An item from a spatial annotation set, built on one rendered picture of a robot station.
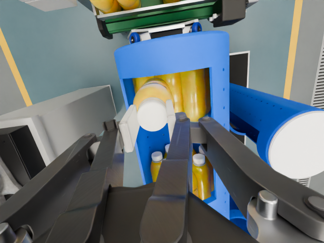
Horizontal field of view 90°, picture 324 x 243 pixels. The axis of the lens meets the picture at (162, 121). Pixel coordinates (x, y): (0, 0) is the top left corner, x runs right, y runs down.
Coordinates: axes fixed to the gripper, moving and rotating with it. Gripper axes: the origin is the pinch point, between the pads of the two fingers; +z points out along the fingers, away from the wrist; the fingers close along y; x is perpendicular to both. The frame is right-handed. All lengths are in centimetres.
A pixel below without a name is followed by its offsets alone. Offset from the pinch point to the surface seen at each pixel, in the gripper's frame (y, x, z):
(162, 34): 3.8, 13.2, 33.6
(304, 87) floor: 136, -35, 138
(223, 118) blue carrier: 14.9, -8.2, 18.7
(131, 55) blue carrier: -3.4, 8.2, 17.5
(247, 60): 73, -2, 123
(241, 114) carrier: 39, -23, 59
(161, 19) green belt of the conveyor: 5, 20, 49
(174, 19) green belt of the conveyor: 9, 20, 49
